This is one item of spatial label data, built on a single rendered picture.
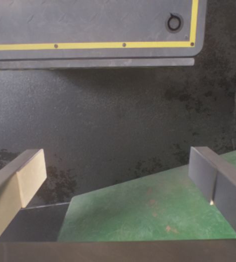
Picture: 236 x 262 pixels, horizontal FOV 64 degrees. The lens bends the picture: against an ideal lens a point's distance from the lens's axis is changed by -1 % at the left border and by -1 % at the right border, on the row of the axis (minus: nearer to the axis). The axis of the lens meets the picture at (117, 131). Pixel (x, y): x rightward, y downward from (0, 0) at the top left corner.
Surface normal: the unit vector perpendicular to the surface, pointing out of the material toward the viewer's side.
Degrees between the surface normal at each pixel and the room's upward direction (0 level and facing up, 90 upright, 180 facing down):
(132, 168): 0
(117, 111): 0
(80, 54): 0
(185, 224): 90
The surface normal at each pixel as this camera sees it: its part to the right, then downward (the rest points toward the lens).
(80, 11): 0.00, 0.26
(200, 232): -0.30, -0.92
